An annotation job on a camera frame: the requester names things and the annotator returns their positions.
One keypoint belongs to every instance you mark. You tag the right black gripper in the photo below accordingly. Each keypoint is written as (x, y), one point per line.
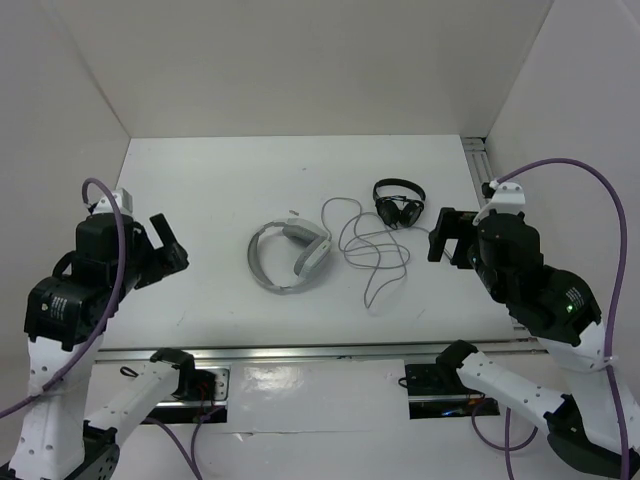
(461, 227)

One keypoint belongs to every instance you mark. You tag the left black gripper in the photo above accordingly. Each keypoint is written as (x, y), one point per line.
(165, 259)

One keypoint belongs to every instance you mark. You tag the white over-ear headphones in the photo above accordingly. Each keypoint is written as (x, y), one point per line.
(286, 256)

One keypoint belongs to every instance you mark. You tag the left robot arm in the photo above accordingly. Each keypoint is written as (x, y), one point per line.
(58, 440)

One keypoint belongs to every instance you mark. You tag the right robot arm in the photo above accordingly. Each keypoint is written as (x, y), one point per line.
(594, 427)

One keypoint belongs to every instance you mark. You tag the black on-ear headphones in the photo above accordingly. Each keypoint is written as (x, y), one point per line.
(398, 210)

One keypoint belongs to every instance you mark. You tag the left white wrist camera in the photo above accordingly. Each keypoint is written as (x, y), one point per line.
(122, 198)

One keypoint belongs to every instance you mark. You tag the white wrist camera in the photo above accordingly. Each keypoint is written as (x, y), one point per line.
(122, 198)
(505, 197)

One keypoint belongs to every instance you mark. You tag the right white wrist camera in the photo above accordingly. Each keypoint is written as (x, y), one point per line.
(505, 197)

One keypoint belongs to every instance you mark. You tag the aluminium side rail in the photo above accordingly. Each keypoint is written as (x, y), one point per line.
(478, 163)

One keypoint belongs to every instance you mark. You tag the aluminium front rail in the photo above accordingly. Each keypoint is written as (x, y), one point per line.
(324, 352)

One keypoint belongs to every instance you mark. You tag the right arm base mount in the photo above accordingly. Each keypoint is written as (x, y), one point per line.
(433, 393)

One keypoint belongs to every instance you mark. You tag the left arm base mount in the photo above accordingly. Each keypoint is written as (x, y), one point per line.
(208, 397)

